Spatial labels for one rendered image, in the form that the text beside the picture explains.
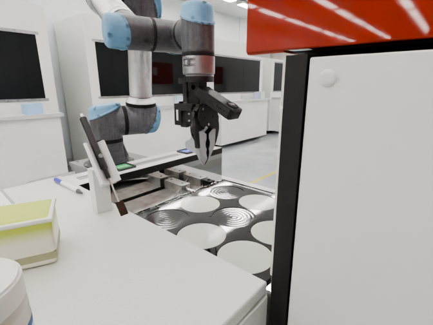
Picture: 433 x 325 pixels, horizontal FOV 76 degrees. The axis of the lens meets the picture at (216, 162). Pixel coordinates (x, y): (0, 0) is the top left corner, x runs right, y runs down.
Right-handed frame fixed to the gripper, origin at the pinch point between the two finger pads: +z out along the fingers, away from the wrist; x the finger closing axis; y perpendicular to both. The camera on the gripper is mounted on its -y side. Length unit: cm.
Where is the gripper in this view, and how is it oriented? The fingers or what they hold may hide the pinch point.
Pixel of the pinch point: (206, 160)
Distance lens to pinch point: 69.0
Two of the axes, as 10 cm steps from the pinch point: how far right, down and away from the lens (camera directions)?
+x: -6.2, 2.1, -7.5
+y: -7.8, -1.7, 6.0
